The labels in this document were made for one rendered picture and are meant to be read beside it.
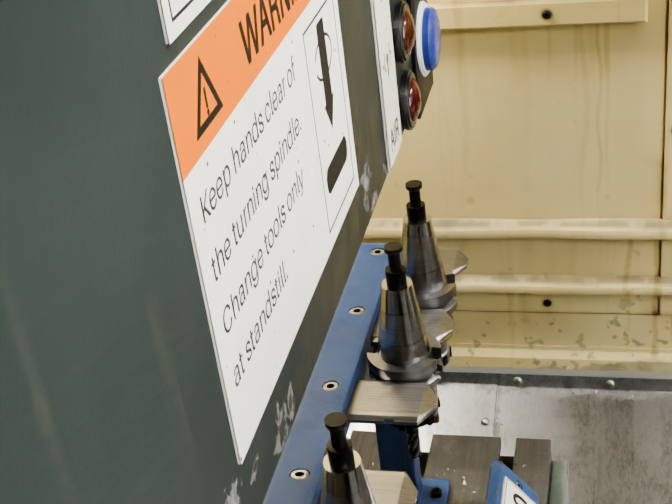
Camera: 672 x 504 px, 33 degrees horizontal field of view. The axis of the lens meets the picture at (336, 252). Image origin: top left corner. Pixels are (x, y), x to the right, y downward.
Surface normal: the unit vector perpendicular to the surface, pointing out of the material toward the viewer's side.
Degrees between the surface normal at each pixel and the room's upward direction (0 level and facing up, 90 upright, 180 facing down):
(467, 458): 0
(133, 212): 90
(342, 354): 0
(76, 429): 90
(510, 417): 24
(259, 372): 90
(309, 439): 0
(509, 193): 90
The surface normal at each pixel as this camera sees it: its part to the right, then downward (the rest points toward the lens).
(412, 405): -0.11, -0.86
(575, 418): -0.19, -0.58
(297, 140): 0.97, 0.00
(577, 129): -0.21, 0.51
